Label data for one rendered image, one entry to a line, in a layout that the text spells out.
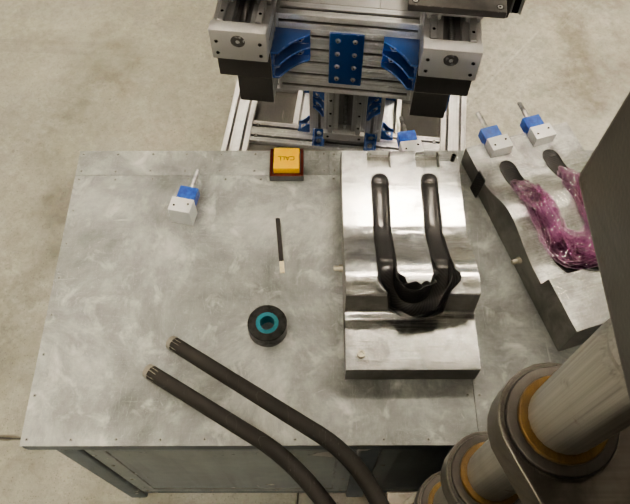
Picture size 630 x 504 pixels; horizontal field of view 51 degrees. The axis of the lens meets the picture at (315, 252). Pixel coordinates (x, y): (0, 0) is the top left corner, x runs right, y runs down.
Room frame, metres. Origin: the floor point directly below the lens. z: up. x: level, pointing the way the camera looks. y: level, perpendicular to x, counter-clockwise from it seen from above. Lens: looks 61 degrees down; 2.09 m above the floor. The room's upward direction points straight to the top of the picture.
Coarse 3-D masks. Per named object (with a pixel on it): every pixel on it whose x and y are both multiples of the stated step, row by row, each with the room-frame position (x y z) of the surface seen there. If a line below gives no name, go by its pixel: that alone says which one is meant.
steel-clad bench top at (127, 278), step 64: (128, 192) 0.86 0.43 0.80; (256, 192) 0.86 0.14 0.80; (320, 192) 0.86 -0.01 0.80; (64, 256) 0.69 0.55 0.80; (128, 256) 0.69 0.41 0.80; (192, 256) 0.69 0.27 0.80; (256, 256) 0.69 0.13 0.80; (320, 256) 0.69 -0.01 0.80; (64, 320) 0.54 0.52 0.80; (128, 320) 0.54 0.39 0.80; (192, 320) 0.54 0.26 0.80; (320, 320) 0.54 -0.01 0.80; (512, 320) 0.54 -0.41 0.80; (64, 384) 0.40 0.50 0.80; (128, 384) 0.40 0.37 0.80; (192, 384) 0.40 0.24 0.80; (256, 384) 0.40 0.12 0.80; (320, 384) 0.40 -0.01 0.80; (384, 384) 0.40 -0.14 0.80; (448, 384) 0.40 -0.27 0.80
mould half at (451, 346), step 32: (352, 160) 0.88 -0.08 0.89; (448, 160) 0.88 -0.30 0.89; (352, 192) 0.80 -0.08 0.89; (416, 192) 0.80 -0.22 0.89; (448, 192) 0.80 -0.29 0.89; (352, 224) 0.72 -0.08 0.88; (416, 224) 0.72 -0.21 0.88; (448, 224) 0.72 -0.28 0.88; (352, 256) 0.63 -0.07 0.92; (416, 256) 0.63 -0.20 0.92; (352, 288) 0.55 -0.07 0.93; (480, 288) 0.55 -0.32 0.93; (352, 320) 0.51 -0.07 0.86; (384, 320) 0.51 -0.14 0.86; (416, 320) 0.51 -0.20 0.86; (448, 320) 0.51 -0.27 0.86; (352, 352) 0.45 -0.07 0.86; (384, 352) 0.45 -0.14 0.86; (416, 352) 0.45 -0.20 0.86; (448, 352) 0.45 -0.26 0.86
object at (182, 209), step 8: (192, 184) 0.86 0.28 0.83; (184, 192) 0.83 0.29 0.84; (192, 192) 0.83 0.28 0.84; (176, 200) 0.80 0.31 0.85; (184, 200) 0.80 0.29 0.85; (192, 200) 0.80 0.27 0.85; (168, 208) 0.78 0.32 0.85; (176, 208) 0.78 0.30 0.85; (184, 208) 0.78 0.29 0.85; (192, 208) 0.79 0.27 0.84; (176, 216) 0.78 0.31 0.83; (184, 216) 0.77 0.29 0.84; (192, 216) 0.78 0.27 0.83; (192, 224) 0.77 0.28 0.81
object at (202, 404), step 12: (144, 372) 0.42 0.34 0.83; (156, 372) 0.41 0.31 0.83; (156, 384) 0.39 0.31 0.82; (168, 384) 0.39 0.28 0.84; (180, 384) 0.39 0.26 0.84; (180, 396) 0.36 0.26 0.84; (192, 396) 0.36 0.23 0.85; (204, 396) 0.36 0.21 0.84; (204, 408) 0.34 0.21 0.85; (216, 408) 0.34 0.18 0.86; (216, 420) 0.32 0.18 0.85; (228, 420) 0.31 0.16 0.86; (240, 420) 0.31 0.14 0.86; (240, 432) 0.29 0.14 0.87; (252, 432) 0.29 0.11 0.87; (252, 444) 0.27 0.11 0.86
